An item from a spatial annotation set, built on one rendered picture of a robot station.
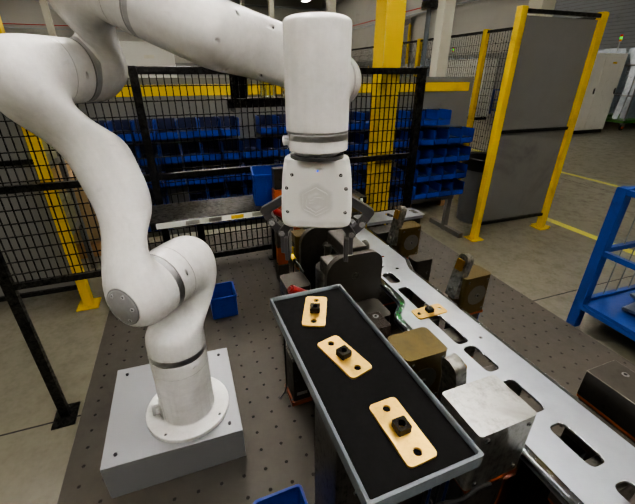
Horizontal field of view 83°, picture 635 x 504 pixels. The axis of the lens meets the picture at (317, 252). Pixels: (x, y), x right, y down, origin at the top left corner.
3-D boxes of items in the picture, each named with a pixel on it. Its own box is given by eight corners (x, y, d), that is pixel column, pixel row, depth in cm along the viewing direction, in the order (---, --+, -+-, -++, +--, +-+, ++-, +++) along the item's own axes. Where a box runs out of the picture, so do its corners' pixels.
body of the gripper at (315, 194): (276, 151, 47) (280, 230, 52) (355, 152, 46) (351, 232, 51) (284, 141, 53) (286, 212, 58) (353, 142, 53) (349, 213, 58)
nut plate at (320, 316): (325, 327, 57) (325, 321, 57) (301, 326, 58) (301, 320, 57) (327, 298, 65) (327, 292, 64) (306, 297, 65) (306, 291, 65)
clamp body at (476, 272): (476, 370, 112) (502, 272, 96) (445, 380, 108) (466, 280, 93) (461, 356, 117) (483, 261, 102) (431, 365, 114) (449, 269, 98)
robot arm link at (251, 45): (193, 44, 61) (352, 118, 58) (118, 36, 48) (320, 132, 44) (202, -18, 57) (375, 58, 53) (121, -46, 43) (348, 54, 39)
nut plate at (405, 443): (438, 456, 38) (440, 449, 38) (409, 470, 37) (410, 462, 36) (394, 397, 45) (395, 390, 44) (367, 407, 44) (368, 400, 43)
